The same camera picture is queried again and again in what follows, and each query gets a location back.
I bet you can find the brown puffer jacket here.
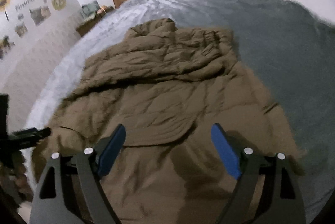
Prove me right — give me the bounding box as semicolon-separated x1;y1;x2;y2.
32;19;302;223

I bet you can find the green clothes pile on nightstand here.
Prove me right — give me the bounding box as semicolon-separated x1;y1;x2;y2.
80;0;100;19

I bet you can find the brown white dog sticker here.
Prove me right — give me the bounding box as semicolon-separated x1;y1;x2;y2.
0;35;15;60

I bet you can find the grey bed blanket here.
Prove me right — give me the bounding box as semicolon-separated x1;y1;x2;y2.
27;0;334;223

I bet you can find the yellow lion flower sticker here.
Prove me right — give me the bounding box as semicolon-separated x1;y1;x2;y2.
52;0;66;11

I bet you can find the brown wooden nightstand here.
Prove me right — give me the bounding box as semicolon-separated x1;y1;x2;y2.
76;6;115;37

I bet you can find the small kitten wall sticker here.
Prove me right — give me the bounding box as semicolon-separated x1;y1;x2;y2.
15;23;28;38

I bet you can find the grey cats wall sticker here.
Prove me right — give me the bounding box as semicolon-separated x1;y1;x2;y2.
30;5;51;26

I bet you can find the sunflower wall sticker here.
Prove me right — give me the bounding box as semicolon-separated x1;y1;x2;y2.
0;0;11;21

